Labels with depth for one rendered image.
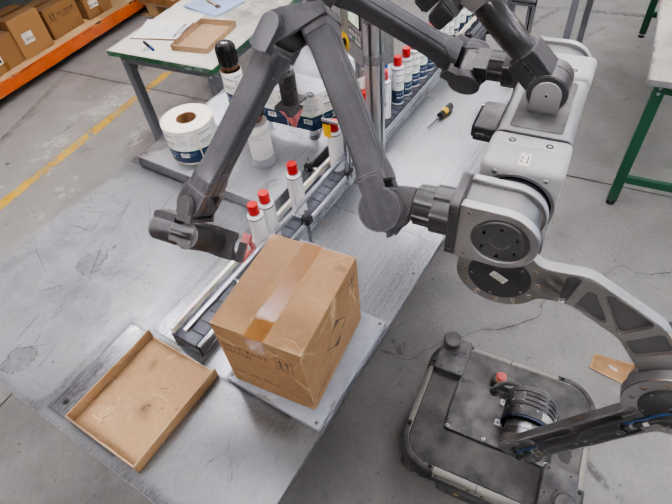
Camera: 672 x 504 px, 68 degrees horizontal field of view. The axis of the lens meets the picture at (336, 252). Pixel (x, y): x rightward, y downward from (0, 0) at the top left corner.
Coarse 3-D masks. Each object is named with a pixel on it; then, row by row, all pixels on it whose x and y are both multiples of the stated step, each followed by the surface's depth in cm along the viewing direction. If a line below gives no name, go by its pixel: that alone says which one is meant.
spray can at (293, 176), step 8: (288, 168) 156; (296, 168) 157; (288, 176) 158; (296, 176) 158; (288, 184) 160; (296, 184) 159; (296, 192) 162; (304, 192) 165; (296, 200) 164; (304, 208) 168
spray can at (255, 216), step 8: (248, 208) 145; (256, 208) 145; (248, 216) 148; (256, 216) 147; (256, 224) 148; (264, 224) 150; (256, 232) 150; (264, 232) 152; (256, 240) 153; (256, 248) 158
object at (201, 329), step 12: (432, 72) 224; (420, 84) 218; (408, 96) 213; (396, 108) 208; (336, 180) 180; (324, 192) 177; (312, 204) 173; (288, 228) 166; (240, 264) 157; (228, 276) 155; (240, 276) 154; (216, 288) 152; (228, 288) 151; (204, 324) 143; (180, 336) 141; (192, 336) 141; (204, 336) 141
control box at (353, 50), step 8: (392, 0) 138; (344, 16) 149; (344, 24) 152; (360, 24) 141; (344, 32) 154; (360, 32) 143; (384, 32) 144; (384, 40) 146; (392, 40) 147; (352, 48) 152; (384, 48) 147; (392, 48) 148; (352, 56) 155; (360, 56) 149; (384, 56) 149; (392, 56) 150; (360, 64) 151; (384, 64) 151
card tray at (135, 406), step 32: (128, 352) 141; (160, 352) 144; (96, 384) 135; (128, 384) 138; (160, 384) 137; (192, 384) 136; (96, 416) 132; (128, 416) 132; (160, 416) 131; (128, 448) 126
